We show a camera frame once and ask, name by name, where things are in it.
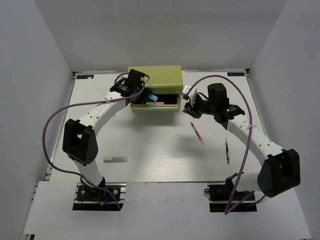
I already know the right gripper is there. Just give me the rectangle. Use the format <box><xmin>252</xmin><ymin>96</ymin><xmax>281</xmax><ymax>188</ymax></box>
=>
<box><xmin>183</xmin><ymin>94</ymin><xmax>217</xmax><ymax>119</ymax></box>

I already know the red pen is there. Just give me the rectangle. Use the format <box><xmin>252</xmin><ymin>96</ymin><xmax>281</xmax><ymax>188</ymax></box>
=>
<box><xmin>190</xmin><ymin>122</ymin><xmax>205</xmax><ymax>146</ymax></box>

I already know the blue eraser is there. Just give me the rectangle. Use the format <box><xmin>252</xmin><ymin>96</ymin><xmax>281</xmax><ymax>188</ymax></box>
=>
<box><xmin>148</xmin><ymin>94</ymin><xmax>158</xmax><ymax>102</ymax></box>

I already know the green metal drawer cabinet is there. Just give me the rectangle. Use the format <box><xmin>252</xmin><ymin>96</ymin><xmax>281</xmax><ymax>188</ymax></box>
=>
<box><xmin>128</xmin><ymin>65</ymin><xmax>184</xmax><ymax>112</ymax></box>

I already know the blue pen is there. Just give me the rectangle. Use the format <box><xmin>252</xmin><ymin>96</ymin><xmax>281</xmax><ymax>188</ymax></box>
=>
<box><xmin>224</xmin><ymin>137</ymin><xmax>230</xmax><ymax>164</ymax></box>

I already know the green eraser stick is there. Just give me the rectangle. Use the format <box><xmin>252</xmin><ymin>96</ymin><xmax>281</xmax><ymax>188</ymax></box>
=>
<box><xmin>103</xmin><ymin>156</ymin><xmax>128</xmax><ymax>163</ymax></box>

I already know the orange highlighter marker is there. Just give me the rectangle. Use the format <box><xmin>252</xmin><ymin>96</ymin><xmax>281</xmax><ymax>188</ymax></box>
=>
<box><xmin>146</xmin><ymin>101</ymin><xmax>165</xmax><ymax>105</ymax></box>

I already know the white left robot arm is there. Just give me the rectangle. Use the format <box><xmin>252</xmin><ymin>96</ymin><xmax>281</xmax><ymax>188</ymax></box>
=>
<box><xmin>62</xmin><ymin>69</ymin><xmax>152</xmax><ymax>200</ymax></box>

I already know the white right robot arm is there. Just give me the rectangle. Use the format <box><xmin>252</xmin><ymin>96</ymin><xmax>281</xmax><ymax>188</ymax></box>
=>
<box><xmin>182</xmin><ymin>83</ymin><xmax>301</xmax><ymax>200</ymax></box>

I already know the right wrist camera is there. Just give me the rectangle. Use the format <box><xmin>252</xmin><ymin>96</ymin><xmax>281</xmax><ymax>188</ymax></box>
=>
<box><xmin>182</xmin><ymin>84</ymin><xmax>198</xmax><ymax>106</ymax></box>

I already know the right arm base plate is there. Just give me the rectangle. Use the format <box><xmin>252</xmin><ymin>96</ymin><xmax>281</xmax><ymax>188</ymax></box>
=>
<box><xmin>203</xmin><ymin>183</ymin><xmax>258</xmax><ymax>213</ymax></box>

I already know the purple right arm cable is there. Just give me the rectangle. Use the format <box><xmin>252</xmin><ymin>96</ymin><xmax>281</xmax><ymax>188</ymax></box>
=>
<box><xmin>183</xmin><ymin>74</ymin><xmax>267</xmax><ymax>216</ymax></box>

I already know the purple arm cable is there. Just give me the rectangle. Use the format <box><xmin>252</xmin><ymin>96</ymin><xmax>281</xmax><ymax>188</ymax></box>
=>
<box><xmin>183</xmin><ymin>74</ymin><xmax>267</xmax><ymax>216</ymax></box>
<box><xmin>42</xmin><ymin>72</ymin><xmax>146</xmax><ymax>210</ymax></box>

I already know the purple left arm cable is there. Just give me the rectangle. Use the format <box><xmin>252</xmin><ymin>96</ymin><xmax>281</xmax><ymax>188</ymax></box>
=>
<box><xmin>42</xmin><ymin>72</ymin><xmax>146</xmax><ymax>210</ymax></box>

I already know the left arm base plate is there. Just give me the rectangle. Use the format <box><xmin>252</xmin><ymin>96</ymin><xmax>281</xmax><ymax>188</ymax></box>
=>
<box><xmin>72</xmin><ymin>182</ymin><xmax>126</xmax><ymax>212</ymax></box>

